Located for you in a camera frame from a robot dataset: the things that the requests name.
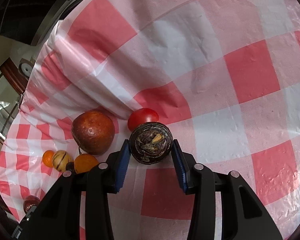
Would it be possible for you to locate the dark red wrinkled apple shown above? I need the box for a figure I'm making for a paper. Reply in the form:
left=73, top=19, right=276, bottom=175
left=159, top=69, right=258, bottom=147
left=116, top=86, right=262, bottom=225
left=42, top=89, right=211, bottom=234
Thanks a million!
left=23, top=195, right=40, bottom=213

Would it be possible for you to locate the orange tangerine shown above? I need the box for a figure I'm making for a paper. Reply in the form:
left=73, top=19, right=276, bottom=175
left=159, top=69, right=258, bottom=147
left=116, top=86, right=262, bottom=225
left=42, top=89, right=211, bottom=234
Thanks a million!
left=42, top=150, right=55, bottom=168
left=74, top=154, right=99, bottom=174

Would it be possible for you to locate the dark mangosteen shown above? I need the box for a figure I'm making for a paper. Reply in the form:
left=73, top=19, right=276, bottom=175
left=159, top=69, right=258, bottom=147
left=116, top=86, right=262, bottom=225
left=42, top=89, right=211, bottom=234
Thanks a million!
left=129, top=122, right=173, bottom=165
left=66, top=162, right=76, bottom=173

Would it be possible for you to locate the small red tomato back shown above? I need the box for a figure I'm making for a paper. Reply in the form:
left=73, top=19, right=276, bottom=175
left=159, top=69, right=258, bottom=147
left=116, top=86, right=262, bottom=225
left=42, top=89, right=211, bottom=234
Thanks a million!
left=127, top=108, right=159, bottom=132

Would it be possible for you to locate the yellow striped pepino melon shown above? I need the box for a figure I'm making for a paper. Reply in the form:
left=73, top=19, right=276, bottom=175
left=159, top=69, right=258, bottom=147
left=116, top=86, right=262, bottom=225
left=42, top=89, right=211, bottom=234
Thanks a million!
left=52, top=150, right=73, bottom=172

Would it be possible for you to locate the brown red apple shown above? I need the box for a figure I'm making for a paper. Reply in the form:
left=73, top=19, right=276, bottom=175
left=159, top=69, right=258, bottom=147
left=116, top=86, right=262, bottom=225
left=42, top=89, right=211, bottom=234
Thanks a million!
left=71, top=109, right=115, bottom=155

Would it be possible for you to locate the red checkered tablecloth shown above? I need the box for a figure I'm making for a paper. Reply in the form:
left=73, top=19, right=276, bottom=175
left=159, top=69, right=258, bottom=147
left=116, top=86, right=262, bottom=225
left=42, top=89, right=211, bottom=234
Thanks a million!
left=0, top=0, right=300, bottom=238

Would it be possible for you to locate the black range hood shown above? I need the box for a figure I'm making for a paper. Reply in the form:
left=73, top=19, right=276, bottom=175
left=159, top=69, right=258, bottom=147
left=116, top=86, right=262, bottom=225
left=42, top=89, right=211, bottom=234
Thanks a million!
left=0, top=0, right=106, bottom=47

